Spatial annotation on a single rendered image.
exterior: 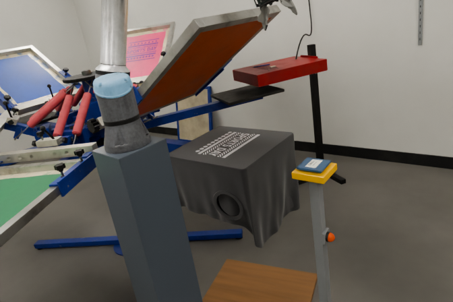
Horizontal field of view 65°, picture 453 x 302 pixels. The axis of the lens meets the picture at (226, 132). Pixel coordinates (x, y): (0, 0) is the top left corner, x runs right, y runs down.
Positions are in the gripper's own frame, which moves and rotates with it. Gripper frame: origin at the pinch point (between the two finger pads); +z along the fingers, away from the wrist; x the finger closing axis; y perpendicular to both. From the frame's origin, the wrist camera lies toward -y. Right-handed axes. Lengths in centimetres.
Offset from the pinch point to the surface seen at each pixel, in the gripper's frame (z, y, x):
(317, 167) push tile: 55, 15, 1
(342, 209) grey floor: 136, -104, -65
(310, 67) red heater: 26, -124, -59
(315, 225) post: 79, 14, -10
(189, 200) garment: 60, 21, -70
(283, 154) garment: 55, -9, -29
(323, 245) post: 89, 13, -10
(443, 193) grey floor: 153, -156, -7
